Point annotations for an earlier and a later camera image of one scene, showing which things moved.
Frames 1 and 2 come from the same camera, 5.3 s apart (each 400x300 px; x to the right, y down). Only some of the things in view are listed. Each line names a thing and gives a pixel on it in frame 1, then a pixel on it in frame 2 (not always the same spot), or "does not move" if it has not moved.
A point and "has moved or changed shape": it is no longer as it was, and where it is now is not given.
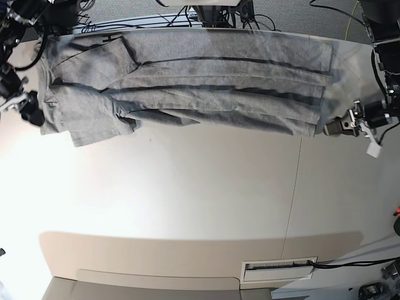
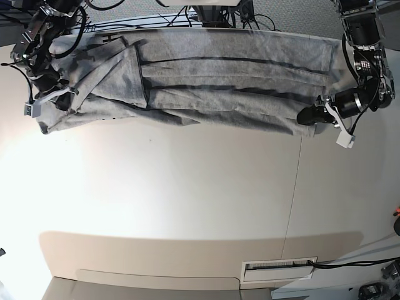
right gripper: (348, 124) -> (323, 111)
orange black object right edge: (397, 212) does not move
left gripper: (29, 109) -> (60, 95)
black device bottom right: (372, 291) does not move
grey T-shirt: (92, 87) has moved or changed shape
